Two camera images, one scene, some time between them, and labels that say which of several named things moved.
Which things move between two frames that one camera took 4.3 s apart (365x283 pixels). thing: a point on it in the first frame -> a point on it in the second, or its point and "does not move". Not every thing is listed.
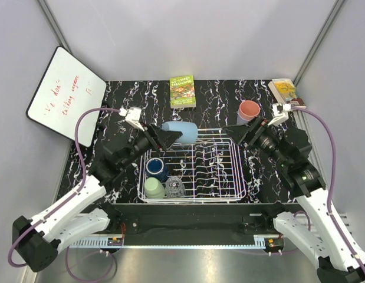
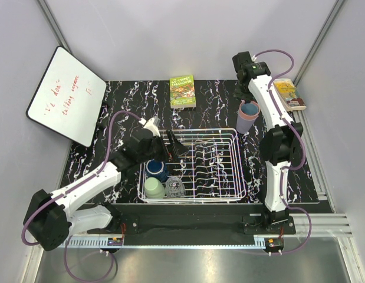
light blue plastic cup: x=189 y=130 -> x=250 y=108
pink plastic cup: x=249 y=109 does not move
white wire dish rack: x=211 y=169 does not move
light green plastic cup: x=154 y=188 does not move
